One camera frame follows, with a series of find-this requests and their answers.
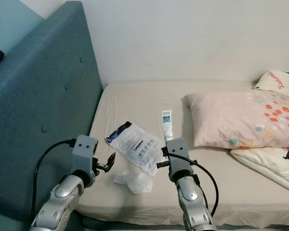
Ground white printed plastic bag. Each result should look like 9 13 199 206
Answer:
105 121 165 177

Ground white green printed tube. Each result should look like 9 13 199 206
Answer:
160 109 174 143

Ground white tissue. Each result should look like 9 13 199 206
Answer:
112 168 153 194

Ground beige bed mattress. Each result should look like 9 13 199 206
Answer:
76 80 289 229

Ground pink patterned pillow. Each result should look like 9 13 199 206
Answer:
182 90 289 149

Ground teal upholstered headboard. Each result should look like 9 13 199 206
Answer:
0 1 105 231

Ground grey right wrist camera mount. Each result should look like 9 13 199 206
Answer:
165 138 194 182

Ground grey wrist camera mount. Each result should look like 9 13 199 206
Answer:
165 138 194 182
70 134 100 189

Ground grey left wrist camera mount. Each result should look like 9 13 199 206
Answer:
70 134 100 189

